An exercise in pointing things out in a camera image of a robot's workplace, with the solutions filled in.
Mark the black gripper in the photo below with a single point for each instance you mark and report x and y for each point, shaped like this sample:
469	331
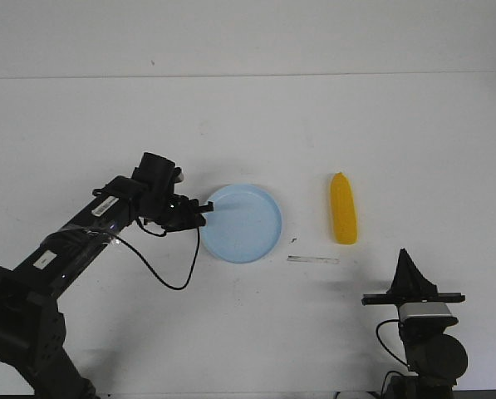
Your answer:
180	213
406	271

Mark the light blue round plate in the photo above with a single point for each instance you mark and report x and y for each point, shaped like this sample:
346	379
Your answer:
245	225

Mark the yellow corn cob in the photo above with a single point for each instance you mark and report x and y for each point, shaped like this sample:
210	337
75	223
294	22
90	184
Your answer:
343	212

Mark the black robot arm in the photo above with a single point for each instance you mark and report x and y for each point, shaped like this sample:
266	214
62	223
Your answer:
434	360
32	329

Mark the clear tape strip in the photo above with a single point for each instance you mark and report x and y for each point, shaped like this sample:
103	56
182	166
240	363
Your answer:
312	260

